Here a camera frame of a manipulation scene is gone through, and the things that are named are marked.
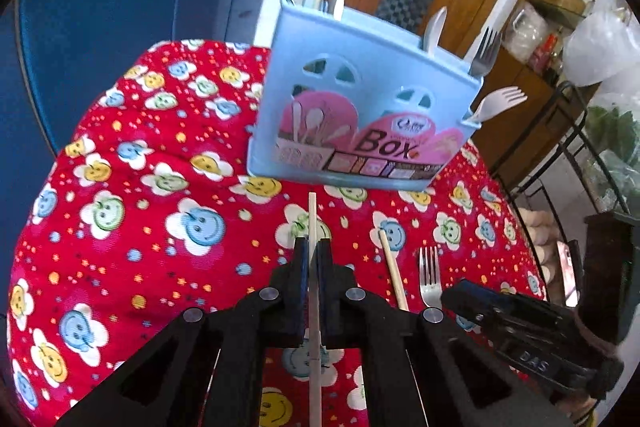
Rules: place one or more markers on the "green leafy vegetables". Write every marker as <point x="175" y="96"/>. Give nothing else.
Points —
<point x="612" y="137"/>

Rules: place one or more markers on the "red smiley flower tablecloth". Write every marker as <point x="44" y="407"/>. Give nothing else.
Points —
<point x="150" y="217"/>

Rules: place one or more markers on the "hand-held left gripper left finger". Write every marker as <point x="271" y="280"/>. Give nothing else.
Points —
<point x="301" y="287"/>

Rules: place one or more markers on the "brown wooden cabinet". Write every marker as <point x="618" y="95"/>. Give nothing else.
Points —
<point x="530" y="117"/>

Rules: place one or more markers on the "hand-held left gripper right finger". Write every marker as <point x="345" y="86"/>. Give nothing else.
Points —
<point x="322" y="287"/>

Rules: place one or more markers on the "clear bags of goods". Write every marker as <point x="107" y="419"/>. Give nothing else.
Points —
<point x="535" y="37"/>

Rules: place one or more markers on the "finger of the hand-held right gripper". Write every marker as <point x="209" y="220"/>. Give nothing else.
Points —
<point x="462" y="304"/>
<point x="492" y="294"/>

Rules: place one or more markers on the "blue cabinet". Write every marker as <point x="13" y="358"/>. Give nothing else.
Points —
<point x="115" y="17"/>

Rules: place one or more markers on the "dark wooden furniture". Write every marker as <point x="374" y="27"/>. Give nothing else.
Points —
<point x="615" y="277"/>

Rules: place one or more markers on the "light blue plastic utensil box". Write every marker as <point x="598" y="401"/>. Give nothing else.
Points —
<point x="360" y="97"/>

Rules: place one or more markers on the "white plastic bag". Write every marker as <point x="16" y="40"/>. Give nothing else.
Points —
<point x="600" y="42"/>

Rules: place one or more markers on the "beige plastic spoon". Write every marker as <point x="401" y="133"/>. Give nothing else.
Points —
<point x="435" y="29"/>

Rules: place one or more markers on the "beige plastic fork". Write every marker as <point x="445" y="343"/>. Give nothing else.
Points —
<point x="500" y="101"/>

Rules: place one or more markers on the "short metal fork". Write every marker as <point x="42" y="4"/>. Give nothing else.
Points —
<point x="430" y="277"/>

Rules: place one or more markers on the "wooden chopstick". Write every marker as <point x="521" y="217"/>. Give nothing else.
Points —
<point x="392" y="267"/>
<point x="313" y="227"/>

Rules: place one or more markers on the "pile of eggs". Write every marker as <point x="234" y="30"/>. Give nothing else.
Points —
<point x="540" y="247"/>

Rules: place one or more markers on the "small metal fork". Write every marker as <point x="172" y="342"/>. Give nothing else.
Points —
<point x="485" y="52"/>

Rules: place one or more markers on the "black metal rack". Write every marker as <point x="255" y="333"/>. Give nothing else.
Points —
<point x="575" y="147"/>

